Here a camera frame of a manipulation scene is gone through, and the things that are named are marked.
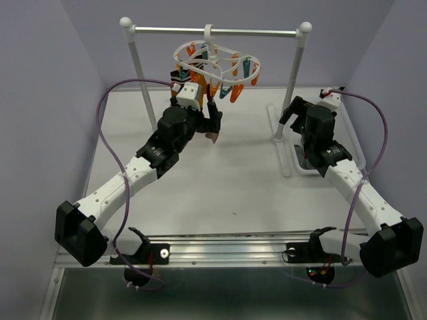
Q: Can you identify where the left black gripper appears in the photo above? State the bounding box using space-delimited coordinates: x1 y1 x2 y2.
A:
170 96 222 152

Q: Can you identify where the maroon white striped sock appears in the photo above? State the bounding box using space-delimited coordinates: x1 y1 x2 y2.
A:
205 132 219 144

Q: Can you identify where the yellow orange clothes peg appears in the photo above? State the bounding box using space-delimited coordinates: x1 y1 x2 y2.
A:
230 84 244 103

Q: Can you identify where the white round clip hanger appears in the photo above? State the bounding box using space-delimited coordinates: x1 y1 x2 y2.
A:
173 24 261 96

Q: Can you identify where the mustard brown striped sock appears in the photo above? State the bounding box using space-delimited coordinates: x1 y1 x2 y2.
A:
170 69 189 97

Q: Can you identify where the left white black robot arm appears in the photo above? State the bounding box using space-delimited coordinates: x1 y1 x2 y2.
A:
55 99 223 267

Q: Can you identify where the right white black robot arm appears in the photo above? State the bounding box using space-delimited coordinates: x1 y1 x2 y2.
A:
280 90 424 277

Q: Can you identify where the teal clothes peg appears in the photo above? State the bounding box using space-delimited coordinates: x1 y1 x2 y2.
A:
219 84 233 99

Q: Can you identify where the white plastic laundry basket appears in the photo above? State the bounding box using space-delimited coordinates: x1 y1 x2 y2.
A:
288 103 366 175

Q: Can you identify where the white clothes drying rack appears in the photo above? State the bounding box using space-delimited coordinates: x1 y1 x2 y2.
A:
119 17 313 177

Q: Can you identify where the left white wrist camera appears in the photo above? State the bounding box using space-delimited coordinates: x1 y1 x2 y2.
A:
175 82 201 111

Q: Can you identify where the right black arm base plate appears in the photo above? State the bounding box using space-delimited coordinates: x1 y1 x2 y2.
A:
284 242 316 263

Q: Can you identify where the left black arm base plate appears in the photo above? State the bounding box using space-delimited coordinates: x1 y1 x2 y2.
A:
119 243 170 265

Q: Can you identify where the aluminium rail frame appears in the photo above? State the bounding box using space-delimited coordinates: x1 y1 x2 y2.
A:
40 233 424 319

